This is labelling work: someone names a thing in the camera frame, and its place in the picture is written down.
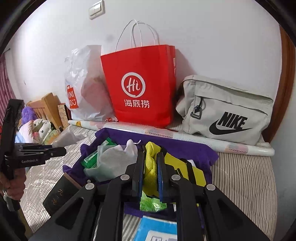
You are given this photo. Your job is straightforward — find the rolled printed paper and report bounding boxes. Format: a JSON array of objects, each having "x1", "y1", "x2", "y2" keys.
[{"x1": 68, "y1": 119, "x2": 275, "y2": 157}]

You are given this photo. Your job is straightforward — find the white glove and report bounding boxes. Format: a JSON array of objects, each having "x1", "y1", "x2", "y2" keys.
[{"x1": 83, "y1": 145, "x2": 130, "y2": 182}]

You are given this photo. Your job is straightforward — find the wooden headboard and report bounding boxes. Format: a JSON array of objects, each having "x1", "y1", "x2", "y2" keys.
[{"x1": 26, "y1": 93, "x2": 64, "y2": 130}]

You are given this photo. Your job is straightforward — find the brown door frame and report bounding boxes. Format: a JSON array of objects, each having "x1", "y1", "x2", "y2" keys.
[{"x1": 269, "y1": 25, "x2": 296, "y2": 144}]

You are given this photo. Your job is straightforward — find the red paper bag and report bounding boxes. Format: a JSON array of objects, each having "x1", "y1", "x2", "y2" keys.
[{"x1": 100, "y1": 20, "x2": 177, "y2": 129}]

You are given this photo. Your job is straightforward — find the purple towel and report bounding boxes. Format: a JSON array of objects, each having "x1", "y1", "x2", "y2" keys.
[{"x1": 62, "y1": 127, "x2": 219, "y2": 218}]

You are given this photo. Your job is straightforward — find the black box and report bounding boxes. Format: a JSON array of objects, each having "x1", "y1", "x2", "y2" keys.
[{"x1": 43, "y1": 173, "x2": 80, "y2": 217}]

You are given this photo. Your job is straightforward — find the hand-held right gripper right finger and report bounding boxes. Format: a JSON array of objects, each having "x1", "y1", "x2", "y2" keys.
[{"x1": 156, "y1": 152, "x2": 270, "y2": 241}]

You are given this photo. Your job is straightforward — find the grey waist bag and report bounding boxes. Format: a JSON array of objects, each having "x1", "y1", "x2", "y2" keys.
[{"x1": 175, "y1": 75, "x2": 274, "y2": 146}]

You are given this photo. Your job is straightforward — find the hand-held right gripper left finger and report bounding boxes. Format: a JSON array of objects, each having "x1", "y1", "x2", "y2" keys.
[{"x1": 29, "y1": 146, "x2": 147, "y2": 241}]

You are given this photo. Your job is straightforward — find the purple plush toy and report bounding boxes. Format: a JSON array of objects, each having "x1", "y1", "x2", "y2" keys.
[{"x1": 22, "y1": 107, "x2": 35, "y2": 126}]

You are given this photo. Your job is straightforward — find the blue tissue pack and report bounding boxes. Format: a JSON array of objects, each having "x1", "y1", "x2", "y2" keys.
[{"x1": 134, "y1": 215, "x2": 178, "y2": 241}]

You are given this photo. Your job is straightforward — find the red striped curtain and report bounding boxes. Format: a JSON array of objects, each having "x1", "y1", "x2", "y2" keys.
[{"x1": 0, "y1": 54, "x2": 16, "y2": 109}]

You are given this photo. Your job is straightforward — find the green foil packet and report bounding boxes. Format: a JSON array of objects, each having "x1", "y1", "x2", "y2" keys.
[{"x1": 80, "y1": 137, "x2": 114, "y2": 168}]

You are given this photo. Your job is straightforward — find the plush toys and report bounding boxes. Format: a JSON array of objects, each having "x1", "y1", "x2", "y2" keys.
[{"x1": 15, "y1": 120, "x2": 35, "y2": 145}]

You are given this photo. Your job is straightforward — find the translucent plastic bag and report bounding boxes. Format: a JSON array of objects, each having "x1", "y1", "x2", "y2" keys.
[{"x1": 52, "y1": 128, "x2": 86, "y2": 149}]

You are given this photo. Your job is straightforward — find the striped mattress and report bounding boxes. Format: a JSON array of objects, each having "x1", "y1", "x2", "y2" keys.
[{"x1": 22, "y1": 125, "x2": 278, "y2": 239}]

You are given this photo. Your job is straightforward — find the patterned brown box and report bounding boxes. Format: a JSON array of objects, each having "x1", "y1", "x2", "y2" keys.
[{"x1": 57, "y1": 103, "x2": 70, "y2": 129}]

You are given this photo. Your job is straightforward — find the yellow reflective vest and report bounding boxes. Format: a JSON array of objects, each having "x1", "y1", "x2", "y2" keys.
[{"x1": 142, "y1": 141, "x2": 207, "y2": 200}]

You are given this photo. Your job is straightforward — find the green tissue packet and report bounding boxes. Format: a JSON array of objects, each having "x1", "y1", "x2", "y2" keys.
[{"x1": 140, "y1": 191, "x2": 167, "y2": 212}]

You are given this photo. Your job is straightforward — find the white light switch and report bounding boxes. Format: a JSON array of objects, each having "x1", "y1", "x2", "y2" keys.
[{"x1": 89, "y1": 0, "x2": 105, "y2": 20}]

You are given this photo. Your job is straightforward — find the white plastic shopping bag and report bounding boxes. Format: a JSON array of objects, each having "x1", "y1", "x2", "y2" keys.
[{"x1": 64, "y1": 44, "x2": 118, "y2": 122}]

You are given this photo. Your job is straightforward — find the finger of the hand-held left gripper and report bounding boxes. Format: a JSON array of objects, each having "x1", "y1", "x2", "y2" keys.
[
  {"x1": 44, "y1": 147, "x2": 67, "y2": 160},
  {"x1": 14, "y1": 143, "x2": 53, "y2": 152}
]

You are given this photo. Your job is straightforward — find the person's left hand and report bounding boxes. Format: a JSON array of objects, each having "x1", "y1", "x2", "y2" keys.
[{"x1": 0, "y1": 171, "x2": 27, "y2": 202}]

